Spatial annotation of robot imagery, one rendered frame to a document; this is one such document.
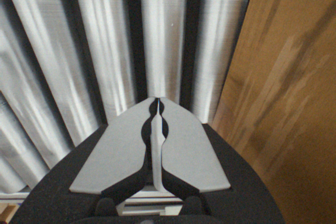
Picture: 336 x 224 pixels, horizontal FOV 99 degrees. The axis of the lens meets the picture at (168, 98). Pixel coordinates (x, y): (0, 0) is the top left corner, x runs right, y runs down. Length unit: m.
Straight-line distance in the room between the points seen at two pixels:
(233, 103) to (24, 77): 0.25
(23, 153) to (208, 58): 0.34
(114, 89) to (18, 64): 0.12
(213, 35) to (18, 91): 0.25
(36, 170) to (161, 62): 0.32
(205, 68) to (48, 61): 0.18
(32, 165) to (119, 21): 0.31
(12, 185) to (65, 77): 0.30
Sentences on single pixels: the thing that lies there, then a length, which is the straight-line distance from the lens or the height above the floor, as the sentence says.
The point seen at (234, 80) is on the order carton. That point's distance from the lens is 0.17.
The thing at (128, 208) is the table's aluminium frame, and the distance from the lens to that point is 0.54.
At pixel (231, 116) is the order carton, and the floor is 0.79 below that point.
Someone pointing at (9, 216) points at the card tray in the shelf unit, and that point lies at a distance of 1.81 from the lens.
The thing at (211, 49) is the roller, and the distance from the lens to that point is 0.18.
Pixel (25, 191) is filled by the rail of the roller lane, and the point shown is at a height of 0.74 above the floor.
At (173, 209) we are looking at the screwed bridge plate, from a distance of 0.43.
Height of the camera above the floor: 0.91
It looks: 60 degrees down
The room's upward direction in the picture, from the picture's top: 177 degrees clockwise
